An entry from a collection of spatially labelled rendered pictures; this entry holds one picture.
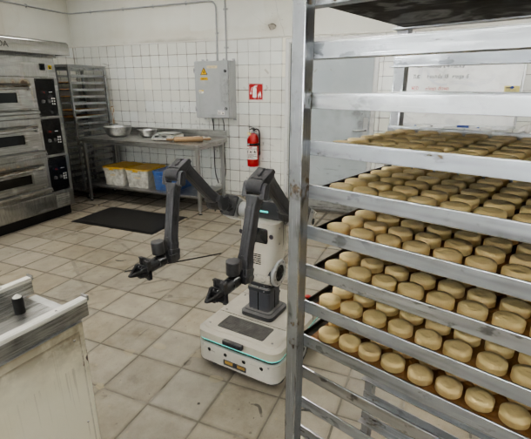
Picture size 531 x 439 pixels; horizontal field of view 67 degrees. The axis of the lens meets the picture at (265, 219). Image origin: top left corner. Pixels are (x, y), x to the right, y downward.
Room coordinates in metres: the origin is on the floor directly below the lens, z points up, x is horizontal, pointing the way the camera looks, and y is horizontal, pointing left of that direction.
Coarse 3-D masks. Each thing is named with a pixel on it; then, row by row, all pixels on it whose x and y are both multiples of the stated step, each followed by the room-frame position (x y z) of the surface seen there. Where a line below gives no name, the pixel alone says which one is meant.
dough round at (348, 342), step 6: (342, 336) 0.81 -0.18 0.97; (348, 336) 0.81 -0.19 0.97; (354, 336) 0.81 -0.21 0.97; (342, 342) 0.79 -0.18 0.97; (348, 342) 0.79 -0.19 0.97; (354, 342) 0.79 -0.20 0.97; (360, 342) 0.79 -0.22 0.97; (342, 348) 0.78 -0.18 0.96; (348, 348) 0.78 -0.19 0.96; (354, 348) 0.78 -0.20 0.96
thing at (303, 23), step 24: (312, 0) 0.80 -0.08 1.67; (312, 24) 0.81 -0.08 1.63; (312, 48) 0.81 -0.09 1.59; (312, 72) 0.81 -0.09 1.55; (288, 240) 0.81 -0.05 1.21; (288, 264) 0.81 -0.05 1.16; (288, 288) 0.81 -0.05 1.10; (288, 312) 0.81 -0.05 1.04; (288, 336) 0.81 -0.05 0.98; (288, 360) 0.80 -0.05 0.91; (288, 384) 0.80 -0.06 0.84; (288, 408) 0.80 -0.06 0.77; (288, 432) 0.80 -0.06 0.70
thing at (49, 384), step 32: (0, 320) 1.09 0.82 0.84; (32, 352) 0.95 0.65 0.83; (64, 352) 1.02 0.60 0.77; (0, 384) 0.86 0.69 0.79; (32, 384) 0.93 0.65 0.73; (64, 384) 1.01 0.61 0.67; (0, 416) 0.85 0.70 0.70; (32, 416) 0.92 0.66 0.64; (64, 416) 0.99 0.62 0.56; (96, 416) 1.08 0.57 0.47
